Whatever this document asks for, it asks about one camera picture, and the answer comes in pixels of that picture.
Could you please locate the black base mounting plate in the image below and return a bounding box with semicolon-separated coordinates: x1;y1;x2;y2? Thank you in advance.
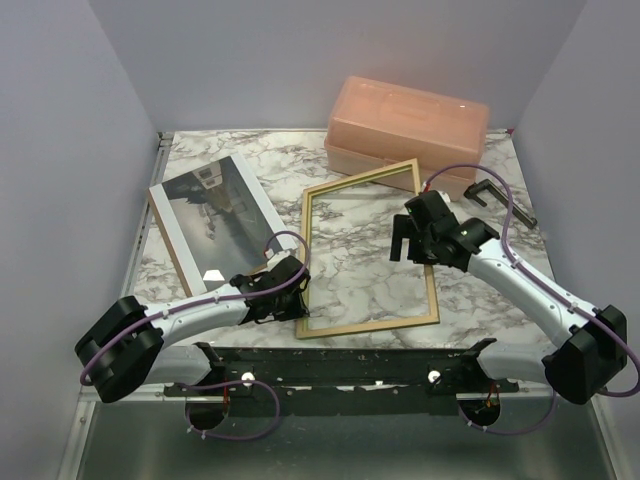
164;346;519;416

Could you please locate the green and wood picture frame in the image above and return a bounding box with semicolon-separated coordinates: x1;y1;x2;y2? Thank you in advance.
295;159;440;340

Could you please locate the aluminium rail frame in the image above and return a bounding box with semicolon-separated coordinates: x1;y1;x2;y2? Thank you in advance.
74;131;632;479

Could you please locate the orange translucent plastic box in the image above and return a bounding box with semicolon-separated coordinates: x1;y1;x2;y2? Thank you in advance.
324;76;490;201

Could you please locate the brown frame backing board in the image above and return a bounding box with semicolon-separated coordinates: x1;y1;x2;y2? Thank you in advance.
145;187;271;299

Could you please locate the black metal clamp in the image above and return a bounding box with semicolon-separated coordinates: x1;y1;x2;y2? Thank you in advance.
463;179;538;229

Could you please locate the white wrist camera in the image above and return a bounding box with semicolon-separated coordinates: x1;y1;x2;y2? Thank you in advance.
265;251;289;270
422;184;454;204

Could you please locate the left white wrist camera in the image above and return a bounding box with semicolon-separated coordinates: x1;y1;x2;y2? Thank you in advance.
265;251;289;270

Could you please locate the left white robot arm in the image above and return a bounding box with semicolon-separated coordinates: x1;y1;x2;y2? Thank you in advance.
74;254;310;403

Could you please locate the glossy photo print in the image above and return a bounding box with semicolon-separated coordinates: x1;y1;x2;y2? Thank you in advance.
148;153;297;297

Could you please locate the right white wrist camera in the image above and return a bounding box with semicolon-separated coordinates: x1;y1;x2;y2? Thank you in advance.
422;184;454;204

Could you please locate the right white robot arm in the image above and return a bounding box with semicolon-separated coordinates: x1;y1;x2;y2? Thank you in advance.
390;191;628;405

